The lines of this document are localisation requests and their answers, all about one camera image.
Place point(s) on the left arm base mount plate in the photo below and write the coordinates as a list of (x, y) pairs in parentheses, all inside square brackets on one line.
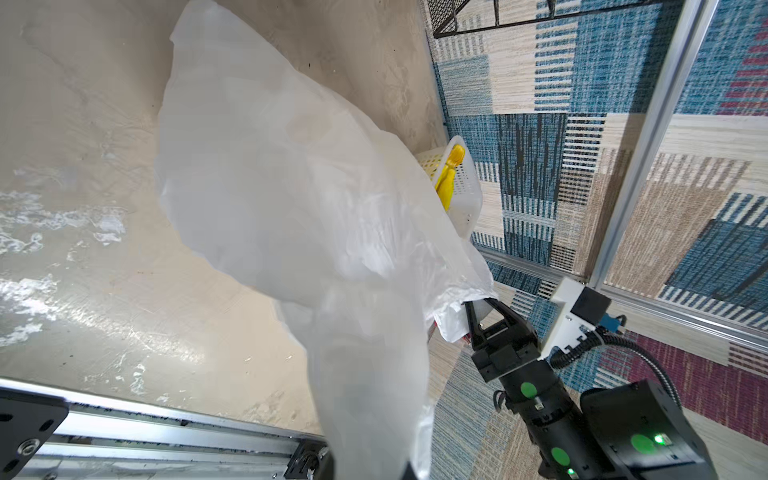
[(27, 422)]

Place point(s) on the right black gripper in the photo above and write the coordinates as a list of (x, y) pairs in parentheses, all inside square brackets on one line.
[(504, 345)]

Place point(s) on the white perforated plastic basket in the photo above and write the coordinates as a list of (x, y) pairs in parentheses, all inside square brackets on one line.
[(466, 200)]

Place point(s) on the black wire shelf rack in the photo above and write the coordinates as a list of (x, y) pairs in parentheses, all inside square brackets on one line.
[(449, 18)]

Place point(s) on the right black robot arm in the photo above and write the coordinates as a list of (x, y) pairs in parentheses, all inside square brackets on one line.
[(634, 431)]

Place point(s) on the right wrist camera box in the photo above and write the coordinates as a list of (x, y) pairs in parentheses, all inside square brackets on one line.
[(579, 310)]

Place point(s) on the yellow banana bunch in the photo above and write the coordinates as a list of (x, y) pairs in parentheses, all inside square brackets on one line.
[(445, 185)]

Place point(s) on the white plastic bag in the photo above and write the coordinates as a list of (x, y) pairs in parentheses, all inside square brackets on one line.
[(288, 188)]

